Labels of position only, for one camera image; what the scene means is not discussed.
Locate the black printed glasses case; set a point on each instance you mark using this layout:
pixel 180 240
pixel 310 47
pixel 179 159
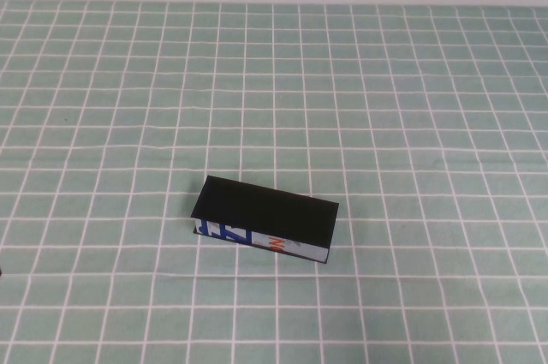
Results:
pixel 265 214

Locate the green white checked tablecloth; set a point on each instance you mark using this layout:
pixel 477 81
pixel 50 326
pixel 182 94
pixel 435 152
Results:
pixel 128 81

